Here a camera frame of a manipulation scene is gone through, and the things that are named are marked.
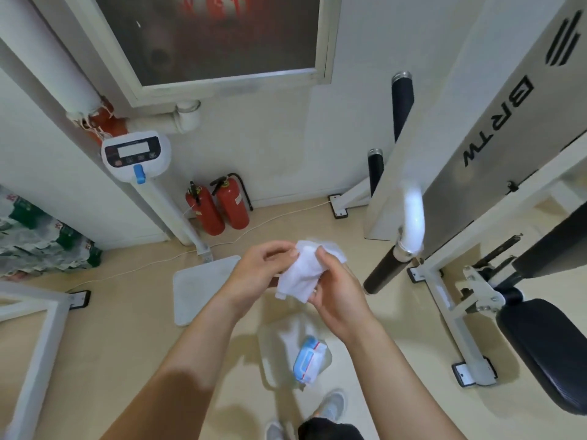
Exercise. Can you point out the person's left hand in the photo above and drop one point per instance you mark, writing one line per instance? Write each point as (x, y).
(250, 279)

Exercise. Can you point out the person's right hand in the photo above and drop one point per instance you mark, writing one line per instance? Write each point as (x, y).
(339, 302)

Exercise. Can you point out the person's left thumb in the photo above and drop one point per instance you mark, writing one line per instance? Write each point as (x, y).
(282, 260)

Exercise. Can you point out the person's right thumb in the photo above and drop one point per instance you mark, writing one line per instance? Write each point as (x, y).
(328, 263)

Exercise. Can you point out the white wet wipe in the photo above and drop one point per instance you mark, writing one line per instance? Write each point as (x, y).
(302, 277)

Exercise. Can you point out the person's left forearm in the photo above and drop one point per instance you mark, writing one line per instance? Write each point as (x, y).
(174, 375)

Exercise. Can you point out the person's right forearm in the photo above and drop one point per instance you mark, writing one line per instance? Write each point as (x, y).
(399, 384)

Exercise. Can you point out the white drain pipe elbow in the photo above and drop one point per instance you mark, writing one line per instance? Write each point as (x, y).
(183, 116)

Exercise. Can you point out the red fire extinguisher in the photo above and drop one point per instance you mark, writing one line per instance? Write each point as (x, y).
(206, 215)
(234, 203)

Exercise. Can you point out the blue and white wipes packet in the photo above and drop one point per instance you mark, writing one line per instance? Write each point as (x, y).
(309, 359)

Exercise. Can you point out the short black foam grip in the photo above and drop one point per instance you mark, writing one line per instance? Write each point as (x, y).
(375, 171)

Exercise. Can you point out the person's right grey shoe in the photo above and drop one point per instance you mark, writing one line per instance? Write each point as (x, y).
(331, 404)

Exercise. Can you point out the person's grey shoe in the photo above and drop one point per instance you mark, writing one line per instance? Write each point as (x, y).
(331, 404)
(275, 431)

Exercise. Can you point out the person's black shorts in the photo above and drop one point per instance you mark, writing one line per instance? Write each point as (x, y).
(328, 430)

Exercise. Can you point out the person's left grey shoe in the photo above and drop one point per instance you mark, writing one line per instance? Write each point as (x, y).
(275, 431)

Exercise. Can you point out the long black foam grip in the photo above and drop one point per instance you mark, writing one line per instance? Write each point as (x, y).
(402, 105)

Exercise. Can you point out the white standing weighing scale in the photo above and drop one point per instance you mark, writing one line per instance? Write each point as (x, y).
(137, 153)

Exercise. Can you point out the red pipe section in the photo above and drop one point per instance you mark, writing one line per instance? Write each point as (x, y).
(108, 123)

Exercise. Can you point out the black padded backrest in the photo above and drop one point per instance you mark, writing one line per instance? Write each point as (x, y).
(550, 245)

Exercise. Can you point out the black padded bench seat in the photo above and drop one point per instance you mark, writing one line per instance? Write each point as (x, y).
(545, 348)

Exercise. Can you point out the white framed window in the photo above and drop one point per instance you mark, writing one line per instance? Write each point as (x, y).
(211, 36)

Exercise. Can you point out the pile of wrapped bottle packs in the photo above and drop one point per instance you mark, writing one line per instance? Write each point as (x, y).
(41, 238)

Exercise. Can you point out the white gym machine frame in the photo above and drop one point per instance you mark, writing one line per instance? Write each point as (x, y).
(481, 132)

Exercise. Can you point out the white metal equipment frame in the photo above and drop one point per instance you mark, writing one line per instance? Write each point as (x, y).
(32, 352)

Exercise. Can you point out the large white wall pipe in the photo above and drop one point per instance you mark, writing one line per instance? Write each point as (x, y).
(59, 54)

